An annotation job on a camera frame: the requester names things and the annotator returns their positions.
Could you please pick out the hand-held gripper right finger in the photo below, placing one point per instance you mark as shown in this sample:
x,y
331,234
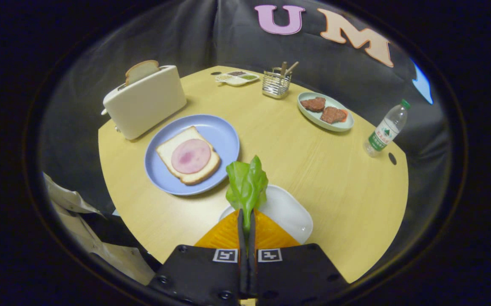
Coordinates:
x,y
296,276

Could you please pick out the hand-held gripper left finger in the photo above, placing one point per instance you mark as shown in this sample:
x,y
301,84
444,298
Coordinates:
x,y
203,276

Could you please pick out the green lettuce leaf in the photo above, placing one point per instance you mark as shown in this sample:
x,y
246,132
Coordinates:
x,y
245,182

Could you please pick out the plain bread slice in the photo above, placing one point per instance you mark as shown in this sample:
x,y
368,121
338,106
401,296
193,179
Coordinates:
x,y
141,71

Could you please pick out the white rectangular plate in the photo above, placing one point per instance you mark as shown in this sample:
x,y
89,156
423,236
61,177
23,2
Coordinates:
x,y
290,212

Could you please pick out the pink ham slice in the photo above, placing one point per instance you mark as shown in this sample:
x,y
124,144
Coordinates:
x,y
191,156

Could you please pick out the bread slice under ham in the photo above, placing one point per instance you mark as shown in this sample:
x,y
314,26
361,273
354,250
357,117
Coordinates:
x,y
167,153

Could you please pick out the pale crumpled paper sheets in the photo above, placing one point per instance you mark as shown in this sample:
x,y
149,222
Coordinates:
x,y
75,225

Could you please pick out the blue plate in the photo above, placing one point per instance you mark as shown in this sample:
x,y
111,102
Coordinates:
x,y
220,136

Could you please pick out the pale green plate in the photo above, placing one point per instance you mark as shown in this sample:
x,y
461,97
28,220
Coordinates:
x,y
309,117

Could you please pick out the clear plastic water bottle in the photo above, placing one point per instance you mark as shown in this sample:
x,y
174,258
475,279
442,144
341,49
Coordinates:
x,y
383,131

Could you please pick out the white toaster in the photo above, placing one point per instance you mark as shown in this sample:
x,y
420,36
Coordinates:
x,y
148,104

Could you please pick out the white divided condiment dish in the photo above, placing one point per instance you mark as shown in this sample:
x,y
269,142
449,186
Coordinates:
x,y
237,78

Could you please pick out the wooden utensil stick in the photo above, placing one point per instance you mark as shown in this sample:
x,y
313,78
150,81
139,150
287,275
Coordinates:
x,y
283,69
292,67

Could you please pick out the black backdrop cloth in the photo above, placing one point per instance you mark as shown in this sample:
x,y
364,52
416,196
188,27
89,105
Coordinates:
x,y
211,38

